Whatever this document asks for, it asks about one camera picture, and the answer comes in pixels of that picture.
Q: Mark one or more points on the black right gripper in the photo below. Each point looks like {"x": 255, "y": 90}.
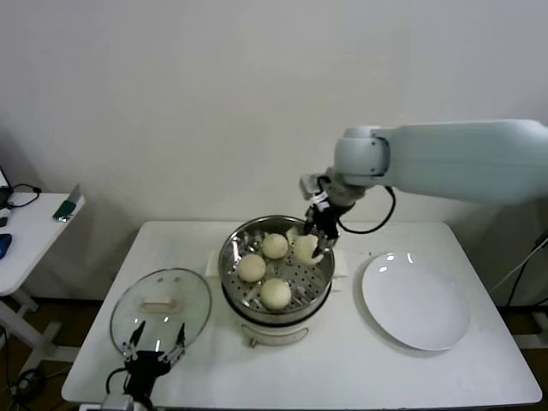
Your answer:
{"x": 325, "y": 222}

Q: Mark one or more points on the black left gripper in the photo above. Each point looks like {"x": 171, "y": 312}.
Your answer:
{"x": 147, "y": 368}

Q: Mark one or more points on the white steamed baozi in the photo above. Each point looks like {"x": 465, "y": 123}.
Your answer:
{"x": 275, "y": 293}
{"x": 274, "y": 246}
{"x": 251, "y": 268}
{"x": 305, "y": 250}

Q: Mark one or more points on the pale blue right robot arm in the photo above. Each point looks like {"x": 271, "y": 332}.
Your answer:
{"x": 449, "y": 158}

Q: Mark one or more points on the stainless steel steamer basket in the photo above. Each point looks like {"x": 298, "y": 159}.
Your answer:
{"x": 233, "y": 257}

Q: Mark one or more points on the cream electric cooker base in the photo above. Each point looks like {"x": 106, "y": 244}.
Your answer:
{"x": 274, "y": 331}

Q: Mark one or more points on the white round plate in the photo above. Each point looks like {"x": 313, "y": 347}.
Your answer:
{"x": 415, "y": 299}

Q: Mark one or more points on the white side table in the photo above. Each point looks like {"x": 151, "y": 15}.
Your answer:
{"x": 34, "y": 231}

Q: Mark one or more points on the blue computer mouse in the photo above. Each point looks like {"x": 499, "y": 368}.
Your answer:
{"x": 4, "y": 245}

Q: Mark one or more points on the white table foot frame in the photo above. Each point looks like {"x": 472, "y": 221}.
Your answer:
{"x": 533, "y": 338}

